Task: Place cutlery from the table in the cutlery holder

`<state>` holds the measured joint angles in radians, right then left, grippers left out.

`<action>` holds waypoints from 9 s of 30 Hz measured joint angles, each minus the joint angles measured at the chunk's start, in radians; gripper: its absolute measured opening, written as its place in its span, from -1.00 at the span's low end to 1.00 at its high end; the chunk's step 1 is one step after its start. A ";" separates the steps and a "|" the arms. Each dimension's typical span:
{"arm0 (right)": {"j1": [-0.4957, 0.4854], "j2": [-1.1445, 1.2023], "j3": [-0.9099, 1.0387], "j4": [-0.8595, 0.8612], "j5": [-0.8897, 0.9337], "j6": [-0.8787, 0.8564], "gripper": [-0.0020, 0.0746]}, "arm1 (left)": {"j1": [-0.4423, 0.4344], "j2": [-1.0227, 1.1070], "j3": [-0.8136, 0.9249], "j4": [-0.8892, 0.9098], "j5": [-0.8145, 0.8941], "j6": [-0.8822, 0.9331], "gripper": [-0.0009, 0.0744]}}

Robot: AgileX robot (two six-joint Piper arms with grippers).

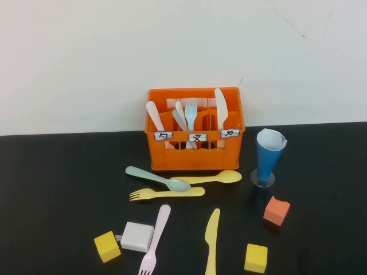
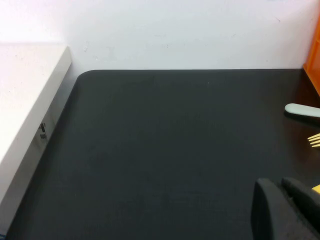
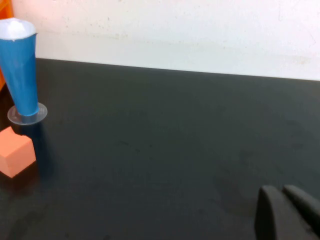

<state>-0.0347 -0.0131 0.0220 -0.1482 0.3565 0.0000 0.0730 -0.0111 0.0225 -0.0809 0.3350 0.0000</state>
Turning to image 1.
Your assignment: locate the pale pink plastic fork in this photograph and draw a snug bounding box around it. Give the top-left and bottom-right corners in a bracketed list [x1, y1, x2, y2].
[138, 204, 172, 275]

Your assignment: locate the yellow plastic knife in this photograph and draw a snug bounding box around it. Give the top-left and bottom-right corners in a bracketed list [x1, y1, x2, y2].
[204, 208, 221, 275]

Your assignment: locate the white usb wall charger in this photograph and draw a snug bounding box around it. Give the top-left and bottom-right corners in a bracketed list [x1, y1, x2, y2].
[114, 221, 155, 253]

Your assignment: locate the orange plastic cutlery holder crate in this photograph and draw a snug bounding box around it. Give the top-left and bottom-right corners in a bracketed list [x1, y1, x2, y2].
[145, 87, 247, 172]

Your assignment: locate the white label fork character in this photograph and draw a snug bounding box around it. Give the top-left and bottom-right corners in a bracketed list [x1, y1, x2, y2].
[188, 132, 208, 143]

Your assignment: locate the white label spoon character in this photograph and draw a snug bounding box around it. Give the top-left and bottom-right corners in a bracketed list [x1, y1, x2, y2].
[154, 131, 174, 142]

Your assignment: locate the light blue plastic fork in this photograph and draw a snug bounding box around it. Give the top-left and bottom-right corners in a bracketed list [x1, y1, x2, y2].
[184, 97, 198, 150]

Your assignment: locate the pale pink plastic spoon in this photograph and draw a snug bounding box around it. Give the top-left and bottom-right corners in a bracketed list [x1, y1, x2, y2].
[146, 100, 176, 150]

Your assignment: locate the white label knife character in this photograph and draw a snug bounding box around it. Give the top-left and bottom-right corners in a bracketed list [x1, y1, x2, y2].
[220, 128, 241, 139]

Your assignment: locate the grey-green plastic spoon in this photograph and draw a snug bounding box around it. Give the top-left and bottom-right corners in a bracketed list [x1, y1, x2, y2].
[124, 166, 192, 193]

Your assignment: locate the cream plastic knife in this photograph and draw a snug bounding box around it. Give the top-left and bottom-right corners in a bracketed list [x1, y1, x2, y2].
[214, 88, 229, 148]

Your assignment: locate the yellow plastic fork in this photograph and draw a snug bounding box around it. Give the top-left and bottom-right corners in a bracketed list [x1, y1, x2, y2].
[128, 186, 206, 202]

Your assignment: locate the yellow plastic spoon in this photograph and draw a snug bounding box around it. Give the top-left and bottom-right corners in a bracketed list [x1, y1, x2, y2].
[169, 169, 243, 185]

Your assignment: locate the blue cone cup clear base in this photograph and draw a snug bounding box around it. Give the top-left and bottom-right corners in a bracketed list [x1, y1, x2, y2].
[250, 128, 288, 188]

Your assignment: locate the orange foam cube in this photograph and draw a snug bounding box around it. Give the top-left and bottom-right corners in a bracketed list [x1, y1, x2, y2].
[263, 195, 291, 227]

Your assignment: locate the yellow foam cube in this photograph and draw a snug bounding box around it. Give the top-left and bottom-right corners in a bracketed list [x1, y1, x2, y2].
[244, 243, 268, 274]
[93, 230, 122, 264]

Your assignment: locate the grey-green plastic cutlery handle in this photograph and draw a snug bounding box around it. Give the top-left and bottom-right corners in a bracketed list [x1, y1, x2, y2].
[171, 109, 188, 131]

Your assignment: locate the beige plastic cutlery handle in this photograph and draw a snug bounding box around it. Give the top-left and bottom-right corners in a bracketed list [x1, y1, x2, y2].
[175, 100, 187, 127]

